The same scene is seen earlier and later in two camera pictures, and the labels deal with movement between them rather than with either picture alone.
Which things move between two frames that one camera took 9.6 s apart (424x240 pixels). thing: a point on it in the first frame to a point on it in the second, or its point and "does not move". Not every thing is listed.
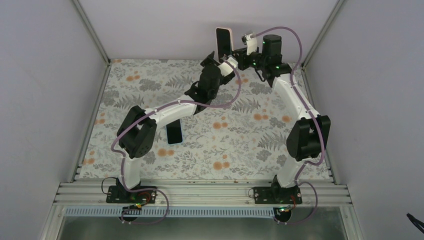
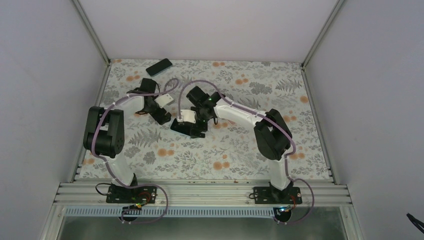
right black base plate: [276, 194] does not move
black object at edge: [418, 224] does not move
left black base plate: [119, 194] does not move
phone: [224, 40] to [159, 67]
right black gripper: [241, 63] to [195, 133]
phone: [174, 132] to [183, 128]
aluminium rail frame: [197, 194] does not move
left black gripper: [209, 60] to [163, 119]
